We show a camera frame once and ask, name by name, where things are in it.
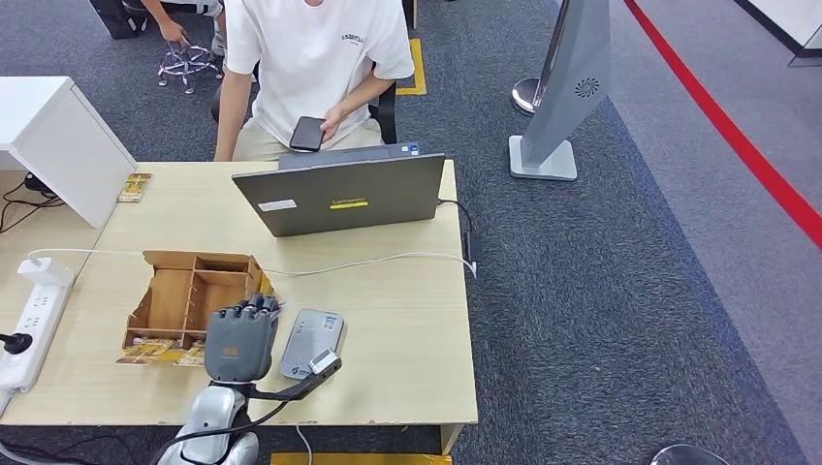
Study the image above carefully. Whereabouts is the black cable with plug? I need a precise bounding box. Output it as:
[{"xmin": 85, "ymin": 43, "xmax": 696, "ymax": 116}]
[{"xmin": 0, "ymin": 172, "xmax": 68, "ymax": 235}]

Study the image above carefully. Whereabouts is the stack of yellow key cards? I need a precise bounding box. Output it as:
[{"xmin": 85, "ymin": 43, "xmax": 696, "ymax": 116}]
[{"xmin": 116, "ymin": 172, "xmax": 154, "ymax": 204}]

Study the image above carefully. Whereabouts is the wooden desk leg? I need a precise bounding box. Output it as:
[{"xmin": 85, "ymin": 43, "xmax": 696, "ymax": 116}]
[{"xmin": 439, "ymin": 424, "xmax": 465, "ymax": 457}]

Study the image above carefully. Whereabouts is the black power plug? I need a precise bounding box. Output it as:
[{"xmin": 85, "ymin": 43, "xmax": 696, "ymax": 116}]
[{"xmin": 0, "ymin": 332, "xmax": 35, "ymax": 356}]

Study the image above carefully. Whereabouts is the person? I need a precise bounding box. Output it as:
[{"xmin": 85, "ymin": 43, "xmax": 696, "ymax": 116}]
[
  {"xmin": 212, "ymin": 0, "xmax": 416, "ymax": 163},
  {"xmin": 140, "ymin": 0, "xmax": 226, "ymax": 58}
]

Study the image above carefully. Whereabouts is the white power strip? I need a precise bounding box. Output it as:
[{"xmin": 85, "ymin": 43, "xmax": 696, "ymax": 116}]
[{"xmin": 0, "ymin": 281, "xmax": 70, "ymax": 392}]

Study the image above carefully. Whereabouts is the white platform with black edge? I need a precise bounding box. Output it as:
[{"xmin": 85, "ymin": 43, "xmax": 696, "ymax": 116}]
[{"xmin": 735, "ymin": 0, "xmax": 822, "ymax": 59}]

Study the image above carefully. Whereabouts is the yellow floor tape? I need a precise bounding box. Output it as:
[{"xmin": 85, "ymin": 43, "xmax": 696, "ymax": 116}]
[{"xmin": 270, "ymin": 452, "xmax": 454, "ymax": 465}]

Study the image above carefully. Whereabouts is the long white charging cable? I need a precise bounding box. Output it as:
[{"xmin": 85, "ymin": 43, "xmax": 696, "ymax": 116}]
[{"xmin": 26, "ymin": 248, "xmax": 479, "ymax": 280}]

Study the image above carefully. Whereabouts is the wooden card organiser box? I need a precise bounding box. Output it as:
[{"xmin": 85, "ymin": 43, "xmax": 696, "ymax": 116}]
[{"xmin": 121, "ymin": 250, "xmax": 276, "ymax": 367}]

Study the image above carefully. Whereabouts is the black camera bracket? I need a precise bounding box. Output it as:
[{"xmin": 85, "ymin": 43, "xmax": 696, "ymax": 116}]
[{"xmin": 248, "ymin": 358, "xmax": 343, "ymax": 404}]

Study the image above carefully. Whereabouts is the person's left hand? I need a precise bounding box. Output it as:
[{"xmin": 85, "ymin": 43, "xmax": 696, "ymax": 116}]
[{"xmin": 319, "ymin": 104, "xmax": 351, "ymax": 143}]

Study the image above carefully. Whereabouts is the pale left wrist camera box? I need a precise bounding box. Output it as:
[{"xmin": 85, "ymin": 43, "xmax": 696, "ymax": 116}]
[{"xmin": 307, "ymin": 348, "xmax": 340, "ymax": 377}]

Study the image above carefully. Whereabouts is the chrome stanchion base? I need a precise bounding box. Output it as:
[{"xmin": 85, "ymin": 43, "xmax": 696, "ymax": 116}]
[
  {"xmin": 511, "ymin": 77, "xmax": 546, "ymax": 118},
  {"xmin": 649, "ymin": 444, "xmax": 732, "ymax": 465}
]

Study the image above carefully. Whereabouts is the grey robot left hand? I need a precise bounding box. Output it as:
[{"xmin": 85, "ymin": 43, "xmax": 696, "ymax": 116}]
[{"xmin": 204, "ymin": 294, "xmax": 284, "ymax": 385}]

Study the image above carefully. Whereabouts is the white cabinet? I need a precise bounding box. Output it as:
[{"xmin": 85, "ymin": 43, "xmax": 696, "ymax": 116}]
[{"xmin": 0, "ymin": 76, "xmax": 138, "ymax": 230}]

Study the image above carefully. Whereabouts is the grey kiosk stand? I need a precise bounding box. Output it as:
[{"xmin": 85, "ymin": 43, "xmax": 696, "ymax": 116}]
[{"xmin": 508, "ymin": 0, "xmax": 614, "ymax": 183}]

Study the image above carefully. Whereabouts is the black laptop power cable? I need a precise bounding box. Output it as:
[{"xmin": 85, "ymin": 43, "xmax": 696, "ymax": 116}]
[{"xmin": 437, "ymin": 199, "xmax": 475, "ymax": 235}]

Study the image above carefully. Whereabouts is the grey laptop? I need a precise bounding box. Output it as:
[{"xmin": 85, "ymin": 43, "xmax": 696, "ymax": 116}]
[{"xmin": 231, "ymin": 141, "xmax": 446, "ymax": 238}]

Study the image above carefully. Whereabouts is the chrome chair base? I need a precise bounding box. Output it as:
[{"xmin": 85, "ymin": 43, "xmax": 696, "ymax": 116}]
[{"xmin": 157, "ymin": 41, "xmax": 225, "ymax": 96}]

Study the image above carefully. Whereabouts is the black bag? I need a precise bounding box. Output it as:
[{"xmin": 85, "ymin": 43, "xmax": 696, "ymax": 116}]
[{"xmin": 88, "ymin": 0, "xmax": 155, "ymax": 41}]

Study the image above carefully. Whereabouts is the black smartphone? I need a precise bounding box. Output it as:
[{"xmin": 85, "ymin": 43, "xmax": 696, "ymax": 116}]
[{"xmin": 289, "ymin": 115, "xmax": 328, "ymax": 154}]

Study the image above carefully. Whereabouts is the white charger plug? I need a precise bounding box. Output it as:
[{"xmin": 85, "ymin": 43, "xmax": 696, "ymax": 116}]
[{"xmin": 16, "ymin": 256, "xmax": 76, "ymax": 288}]

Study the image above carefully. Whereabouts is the grey card reader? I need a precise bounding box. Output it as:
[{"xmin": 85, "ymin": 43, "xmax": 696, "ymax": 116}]
[{"xmin": 279, "ymin": 309, "xmax": 345, "ymax": 381}]

